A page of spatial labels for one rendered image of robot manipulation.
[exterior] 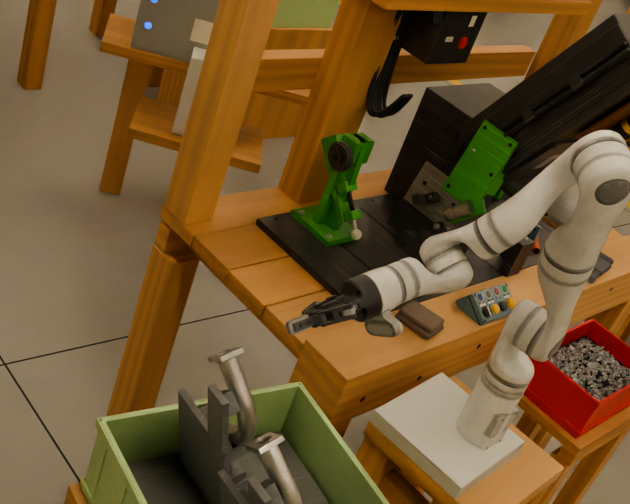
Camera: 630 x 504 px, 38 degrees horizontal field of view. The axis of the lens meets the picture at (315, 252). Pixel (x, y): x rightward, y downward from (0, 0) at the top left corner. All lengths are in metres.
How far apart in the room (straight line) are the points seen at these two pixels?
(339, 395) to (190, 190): 0.62
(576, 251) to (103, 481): 0.87
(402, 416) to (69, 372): 1.45
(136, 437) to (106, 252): 2.06
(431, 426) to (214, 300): 1.76
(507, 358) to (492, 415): 0.13
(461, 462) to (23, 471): 1.36
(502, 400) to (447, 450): 0.15
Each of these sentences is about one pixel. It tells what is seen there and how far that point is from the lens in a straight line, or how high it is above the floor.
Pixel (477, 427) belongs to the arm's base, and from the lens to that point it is 1.93.
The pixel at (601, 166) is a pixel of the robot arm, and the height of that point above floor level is 1.59.
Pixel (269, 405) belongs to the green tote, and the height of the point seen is 0.92.
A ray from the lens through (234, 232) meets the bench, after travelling 2.30.
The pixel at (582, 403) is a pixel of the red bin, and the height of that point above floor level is 0.89.
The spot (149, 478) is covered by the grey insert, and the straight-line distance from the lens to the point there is 1.68.
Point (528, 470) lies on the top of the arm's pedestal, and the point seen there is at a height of 0.85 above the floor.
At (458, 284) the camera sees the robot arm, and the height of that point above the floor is 1.29.
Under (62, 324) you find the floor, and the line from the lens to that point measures 3.27.
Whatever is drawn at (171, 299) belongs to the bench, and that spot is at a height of 0.64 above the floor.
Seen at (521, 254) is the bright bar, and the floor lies 0.98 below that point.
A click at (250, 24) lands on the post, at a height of 1.41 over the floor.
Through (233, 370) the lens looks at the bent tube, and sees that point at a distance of 1.42.
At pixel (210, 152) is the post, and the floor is 1.09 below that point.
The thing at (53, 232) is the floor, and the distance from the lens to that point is 3.71.
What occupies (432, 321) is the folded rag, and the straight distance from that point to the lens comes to 2.17.
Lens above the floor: 2.07
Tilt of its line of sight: 31 degrees down
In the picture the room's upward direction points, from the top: 21 degrees clockwise
